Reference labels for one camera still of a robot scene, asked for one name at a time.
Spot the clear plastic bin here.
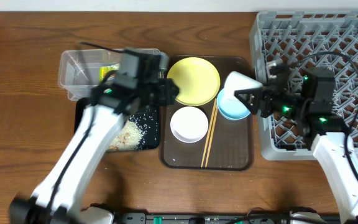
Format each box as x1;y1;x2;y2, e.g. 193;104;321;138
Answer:
57;48;165;101

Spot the right black cable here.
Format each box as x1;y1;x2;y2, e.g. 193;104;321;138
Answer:
287;51;358;206

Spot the left black cable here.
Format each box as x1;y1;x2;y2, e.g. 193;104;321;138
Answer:
78;42;124;54

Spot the grey dishwasher rack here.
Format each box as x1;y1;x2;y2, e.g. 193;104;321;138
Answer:
249;11;358;155

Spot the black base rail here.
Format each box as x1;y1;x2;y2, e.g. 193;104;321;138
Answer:
79;203;341;224

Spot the spilled rice food waste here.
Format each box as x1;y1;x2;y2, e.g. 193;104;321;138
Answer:
107;110;158;152

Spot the wooden chopstick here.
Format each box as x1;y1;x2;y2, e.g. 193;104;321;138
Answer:
205;104;218;168
201;99;217;169

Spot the black plastic tray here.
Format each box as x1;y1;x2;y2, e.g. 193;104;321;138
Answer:
74;96;161;153

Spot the black cable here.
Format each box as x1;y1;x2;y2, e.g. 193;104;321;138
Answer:
78;42;124;54
287;51;358;206

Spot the green snack wrapper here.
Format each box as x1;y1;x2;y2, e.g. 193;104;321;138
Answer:
99;63;120;81

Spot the white cup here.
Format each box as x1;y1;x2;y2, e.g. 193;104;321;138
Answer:
223;71;262;101

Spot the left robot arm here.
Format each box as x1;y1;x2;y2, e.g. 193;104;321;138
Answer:
9;78;180;223

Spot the pink white bowl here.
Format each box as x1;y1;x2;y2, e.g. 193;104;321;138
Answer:
170;106;209;143

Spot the light blue bowl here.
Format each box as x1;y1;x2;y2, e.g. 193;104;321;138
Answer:
217;89;250;121

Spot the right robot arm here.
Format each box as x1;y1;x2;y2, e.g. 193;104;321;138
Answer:
233;67;358;223

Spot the yellow plate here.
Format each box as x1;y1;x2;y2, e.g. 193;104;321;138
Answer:
167;57;221;106

